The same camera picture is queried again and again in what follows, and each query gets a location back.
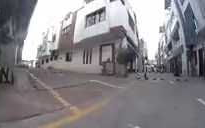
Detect bush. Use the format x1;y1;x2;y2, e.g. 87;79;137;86
115;46;134;78

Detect white and brown building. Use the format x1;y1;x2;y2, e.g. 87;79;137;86
58;0;141;75

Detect person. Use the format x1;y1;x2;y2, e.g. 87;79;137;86
143;56;150;81

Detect grey building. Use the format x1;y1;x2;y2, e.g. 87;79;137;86
158;0;205;78

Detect dark building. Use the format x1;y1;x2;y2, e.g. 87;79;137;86
0;0;39;84

